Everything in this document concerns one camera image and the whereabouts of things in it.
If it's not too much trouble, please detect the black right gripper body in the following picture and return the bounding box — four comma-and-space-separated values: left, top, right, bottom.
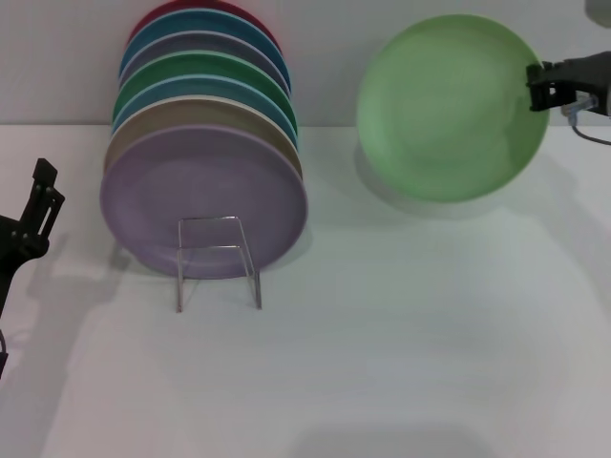
562, 50, 611, 115

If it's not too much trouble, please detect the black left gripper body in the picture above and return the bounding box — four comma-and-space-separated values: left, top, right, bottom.
0, 214, 50, 321

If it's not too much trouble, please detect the light green plate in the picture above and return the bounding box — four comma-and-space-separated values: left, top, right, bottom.
355, 13, 551, 204

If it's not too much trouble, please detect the lilac plate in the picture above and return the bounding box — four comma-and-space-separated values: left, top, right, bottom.
98, 123, 309, 281

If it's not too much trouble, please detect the clear acrylic plate rack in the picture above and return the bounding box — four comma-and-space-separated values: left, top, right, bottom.
176, 215, 263, 314

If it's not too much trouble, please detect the tan beige plate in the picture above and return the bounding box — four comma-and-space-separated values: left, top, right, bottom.
103, 94, 304, 185

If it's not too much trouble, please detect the light blue plate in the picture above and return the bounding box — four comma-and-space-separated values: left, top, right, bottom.
112, 73, 300, 149

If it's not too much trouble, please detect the dark green plate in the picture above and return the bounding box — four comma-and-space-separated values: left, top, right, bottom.
113, 50, 300, 139

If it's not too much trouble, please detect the dark red plate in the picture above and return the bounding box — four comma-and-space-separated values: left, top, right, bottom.
127, 0, 283, 53

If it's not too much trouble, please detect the grey purple plate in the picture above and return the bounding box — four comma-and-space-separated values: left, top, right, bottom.
117, 31, 293, 96

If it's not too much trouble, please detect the deep blue plate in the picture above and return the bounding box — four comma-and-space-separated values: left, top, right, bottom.
118, 9, 291, 92

